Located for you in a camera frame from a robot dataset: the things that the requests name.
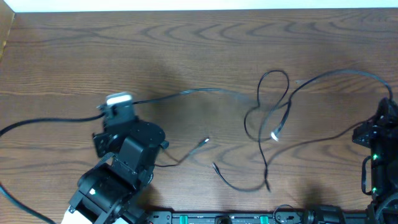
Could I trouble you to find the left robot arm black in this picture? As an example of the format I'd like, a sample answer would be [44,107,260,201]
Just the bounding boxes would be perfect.
[62,103,169,223]

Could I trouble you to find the right camera cable black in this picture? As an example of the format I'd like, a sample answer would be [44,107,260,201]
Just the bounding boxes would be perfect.
[285,69,394,105]

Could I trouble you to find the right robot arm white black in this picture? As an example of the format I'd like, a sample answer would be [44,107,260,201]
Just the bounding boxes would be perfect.
[352,98,397,223]

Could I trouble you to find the black base rail green clamps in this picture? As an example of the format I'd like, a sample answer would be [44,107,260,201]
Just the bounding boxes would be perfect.
[124,203,369,224]

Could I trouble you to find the black USB cable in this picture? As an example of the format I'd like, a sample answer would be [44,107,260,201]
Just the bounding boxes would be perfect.
[133,69,374,193]

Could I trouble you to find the left camera cable black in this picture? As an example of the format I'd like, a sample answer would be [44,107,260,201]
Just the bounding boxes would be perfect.
[1,119,101,223]

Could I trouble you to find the camera cable black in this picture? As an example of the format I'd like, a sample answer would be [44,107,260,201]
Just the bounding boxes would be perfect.
[285,69,394,105]
[1,119,101,223]

